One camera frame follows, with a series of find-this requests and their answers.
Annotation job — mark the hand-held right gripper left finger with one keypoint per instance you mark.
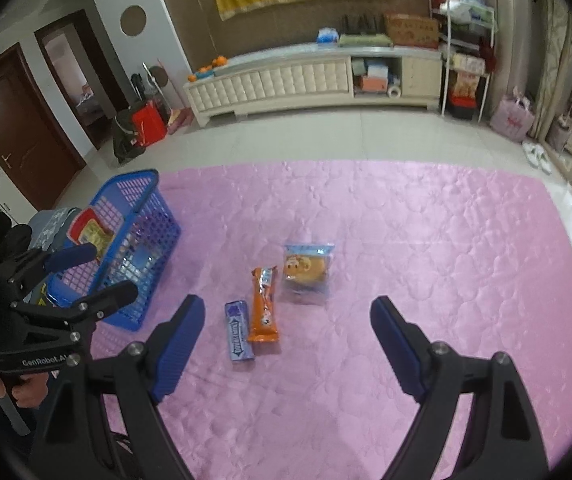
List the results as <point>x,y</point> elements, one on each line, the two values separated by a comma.
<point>178,345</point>

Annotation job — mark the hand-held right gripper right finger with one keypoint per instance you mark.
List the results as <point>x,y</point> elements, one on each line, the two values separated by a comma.
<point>396,350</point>

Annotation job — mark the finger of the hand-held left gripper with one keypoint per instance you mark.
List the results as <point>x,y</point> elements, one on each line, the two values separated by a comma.
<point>116,294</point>
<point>73,256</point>

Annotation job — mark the purple gum packet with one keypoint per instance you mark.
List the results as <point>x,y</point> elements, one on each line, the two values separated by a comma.
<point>238,332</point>

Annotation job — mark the blue plastic basket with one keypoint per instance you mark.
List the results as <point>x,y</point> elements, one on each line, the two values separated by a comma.
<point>138,210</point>

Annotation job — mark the orange snack bar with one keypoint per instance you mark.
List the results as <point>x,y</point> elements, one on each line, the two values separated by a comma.
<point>263,315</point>

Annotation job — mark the bun snack clear packet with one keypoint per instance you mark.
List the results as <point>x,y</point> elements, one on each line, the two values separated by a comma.
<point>306,267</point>

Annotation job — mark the grey patterned cloth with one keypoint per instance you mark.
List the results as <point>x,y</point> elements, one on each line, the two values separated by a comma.
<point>53,225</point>

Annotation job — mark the black cloth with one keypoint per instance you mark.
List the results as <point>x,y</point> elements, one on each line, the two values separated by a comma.
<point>13,237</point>

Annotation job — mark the pink quilted blanket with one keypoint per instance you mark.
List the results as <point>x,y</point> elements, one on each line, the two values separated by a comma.
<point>416,240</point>

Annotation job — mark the black bag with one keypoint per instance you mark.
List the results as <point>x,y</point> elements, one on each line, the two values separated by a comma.
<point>123,135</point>

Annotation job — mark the dark brown door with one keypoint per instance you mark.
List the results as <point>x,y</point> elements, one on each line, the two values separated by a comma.
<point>21,130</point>

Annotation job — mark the red bag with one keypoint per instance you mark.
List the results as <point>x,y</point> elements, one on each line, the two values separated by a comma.
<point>148,125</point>

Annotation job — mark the pink box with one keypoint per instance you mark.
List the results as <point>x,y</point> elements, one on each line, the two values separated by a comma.
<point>181,121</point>

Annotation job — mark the blue fruit dish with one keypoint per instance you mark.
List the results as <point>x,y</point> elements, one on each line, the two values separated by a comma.
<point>207,73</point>

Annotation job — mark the white shoe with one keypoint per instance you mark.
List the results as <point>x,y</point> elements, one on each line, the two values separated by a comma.
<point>531,153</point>
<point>544,161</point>

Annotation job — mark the white tape roll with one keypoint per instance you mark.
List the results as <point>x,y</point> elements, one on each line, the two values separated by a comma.
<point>394,91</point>

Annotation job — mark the pink tote bag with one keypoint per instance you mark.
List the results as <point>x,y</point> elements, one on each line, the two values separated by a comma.
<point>512,117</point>

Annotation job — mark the white tufted tv cabinet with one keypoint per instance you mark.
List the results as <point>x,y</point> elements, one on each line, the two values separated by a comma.
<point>276,85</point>

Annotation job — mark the orange box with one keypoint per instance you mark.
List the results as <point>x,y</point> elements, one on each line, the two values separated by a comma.
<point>371,84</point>

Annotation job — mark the grey bag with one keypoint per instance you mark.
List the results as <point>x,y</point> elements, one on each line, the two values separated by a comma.
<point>559,134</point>

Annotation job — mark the white metal shelf rack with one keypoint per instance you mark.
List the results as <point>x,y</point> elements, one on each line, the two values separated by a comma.
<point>448,60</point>

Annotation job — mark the green cushion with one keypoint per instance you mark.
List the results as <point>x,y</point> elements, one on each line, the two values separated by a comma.
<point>363,41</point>

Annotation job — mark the brown cardboard box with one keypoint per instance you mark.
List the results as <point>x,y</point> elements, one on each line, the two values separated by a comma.
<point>411,31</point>

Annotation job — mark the beige curtain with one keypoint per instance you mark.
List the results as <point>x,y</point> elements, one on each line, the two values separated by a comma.
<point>553,70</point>

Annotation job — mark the blue tissue pack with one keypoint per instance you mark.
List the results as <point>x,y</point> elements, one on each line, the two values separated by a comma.
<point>327,36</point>

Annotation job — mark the dark brown doorway frame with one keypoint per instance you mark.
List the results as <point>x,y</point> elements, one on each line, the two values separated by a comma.
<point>101,55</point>

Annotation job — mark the brown round wall disc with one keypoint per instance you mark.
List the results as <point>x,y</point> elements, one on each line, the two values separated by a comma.
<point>132,19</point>

